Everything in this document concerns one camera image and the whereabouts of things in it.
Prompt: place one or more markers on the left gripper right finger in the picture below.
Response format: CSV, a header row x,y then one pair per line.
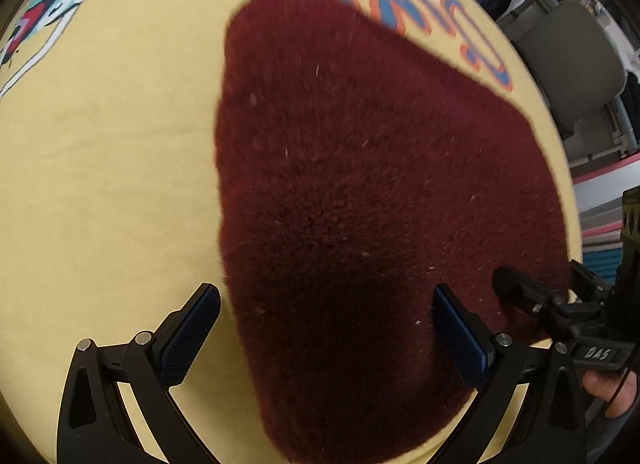
x,y
550,427

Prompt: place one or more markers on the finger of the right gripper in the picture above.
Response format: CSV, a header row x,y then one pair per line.
x,y
536,300
587,286

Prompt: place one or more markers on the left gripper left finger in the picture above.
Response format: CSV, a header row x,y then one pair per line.
x,y
94,425

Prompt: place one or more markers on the dark red knitted sweater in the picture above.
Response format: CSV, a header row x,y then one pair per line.
x,y
357,172

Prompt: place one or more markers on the right hand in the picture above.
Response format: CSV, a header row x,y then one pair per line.
x,y
617,392

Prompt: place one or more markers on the stacked teal folded towels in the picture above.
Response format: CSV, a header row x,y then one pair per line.
x,y
604,263

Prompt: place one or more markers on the grey green upholstered chair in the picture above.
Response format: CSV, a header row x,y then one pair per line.
x,y
573,63

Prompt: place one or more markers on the yellow dino print bedspread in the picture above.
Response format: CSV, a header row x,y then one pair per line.
x,y
110,203

